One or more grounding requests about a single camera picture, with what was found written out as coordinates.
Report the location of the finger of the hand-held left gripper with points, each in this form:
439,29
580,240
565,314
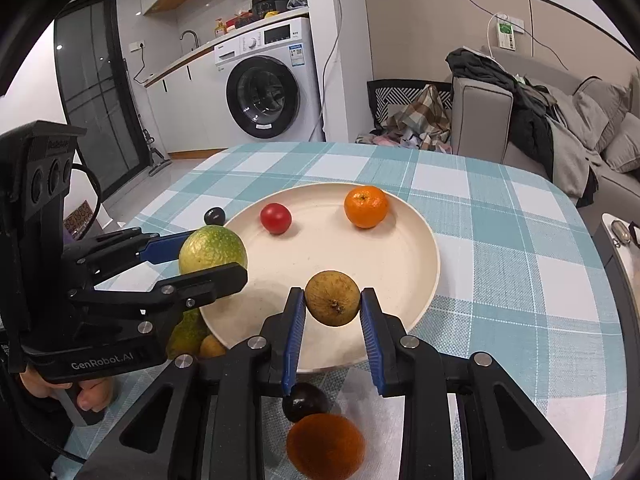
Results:
160,249
210,285

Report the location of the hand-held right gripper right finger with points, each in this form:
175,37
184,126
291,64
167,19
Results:
372,340

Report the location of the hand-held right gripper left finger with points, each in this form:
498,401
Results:
295,340

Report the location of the yellow-green guava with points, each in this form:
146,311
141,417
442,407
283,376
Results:
187,335
212,250

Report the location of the brown longan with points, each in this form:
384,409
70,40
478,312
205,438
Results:
212,347
332,300

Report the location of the dark purple grape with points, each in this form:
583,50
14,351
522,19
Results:
214,216
302,402

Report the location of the cream round plate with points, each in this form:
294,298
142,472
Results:
340,255

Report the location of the red cherry tomato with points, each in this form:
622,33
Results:
276,218

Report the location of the orange tangerine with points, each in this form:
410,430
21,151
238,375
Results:
325,445
366,206

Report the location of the person's left hand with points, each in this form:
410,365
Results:
95,395

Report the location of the patterned cardboard box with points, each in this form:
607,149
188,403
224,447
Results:
80,220

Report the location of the grey floor mop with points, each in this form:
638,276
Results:
159,162

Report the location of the white lower cabinets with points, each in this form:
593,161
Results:
200,110

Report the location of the teal checked tablecloth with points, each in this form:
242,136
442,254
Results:
500,240

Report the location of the dark glass door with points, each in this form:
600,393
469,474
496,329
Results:
95,85

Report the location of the white kitchen counter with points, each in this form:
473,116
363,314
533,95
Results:
175,62

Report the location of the white washing machine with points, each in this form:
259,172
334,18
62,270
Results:
270,95

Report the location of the pile of clothes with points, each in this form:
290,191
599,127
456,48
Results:
385,139

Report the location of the metal faucet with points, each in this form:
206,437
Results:
192,35

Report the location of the yellow soap bottle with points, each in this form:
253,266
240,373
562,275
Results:
220,29

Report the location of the plaid cloth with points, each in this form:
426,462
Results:
422,115

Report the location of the red box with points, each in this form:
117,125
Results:
240,21

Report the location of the black patterned basket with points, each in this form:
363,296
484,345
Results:
382,97

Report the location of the grey sofa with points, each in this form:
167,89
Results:
480,120

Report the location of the white side table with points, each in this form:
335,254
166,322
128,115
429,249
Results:
622,285

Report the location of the grey blanket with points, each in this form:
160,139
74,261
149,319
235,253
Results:
570,160

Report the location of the black rice cooker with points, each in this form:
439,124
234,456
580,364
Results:
270,5

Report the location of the dark coat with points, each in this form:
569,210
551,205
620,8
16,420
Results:
525,120

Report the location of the small metal case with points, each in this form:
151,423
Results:
621,232

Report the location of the black bag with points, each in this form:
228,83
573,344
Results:
297,1

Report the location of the grey cushion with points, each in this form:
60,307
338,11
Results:
600,110
625,145

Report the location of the white wall socket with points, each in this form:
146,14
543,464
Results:
136,45

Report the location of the white green wall device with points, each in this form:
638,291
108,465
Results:
506,35

